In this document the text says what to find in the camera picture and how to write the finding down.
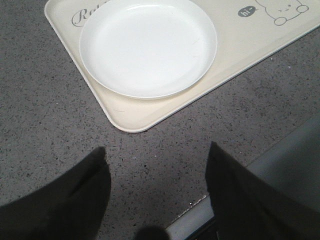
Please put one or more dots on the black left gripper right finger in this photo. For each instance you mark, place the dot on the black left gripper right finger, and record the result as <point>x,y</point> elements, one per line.
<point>247,208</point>

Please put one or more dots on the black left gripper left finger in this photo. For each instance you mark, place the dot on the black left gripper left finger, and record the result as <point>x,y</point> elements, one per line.
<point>71,207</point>

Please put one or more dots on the white round plate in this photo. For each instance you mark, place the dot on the white round plate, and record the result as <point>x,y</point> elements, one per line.
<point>148,49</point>

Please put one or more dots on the cream rabbit serving tray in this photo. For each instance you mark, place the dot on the cream rabbit serving tray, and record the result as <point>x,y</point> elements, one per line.
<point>247,34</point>

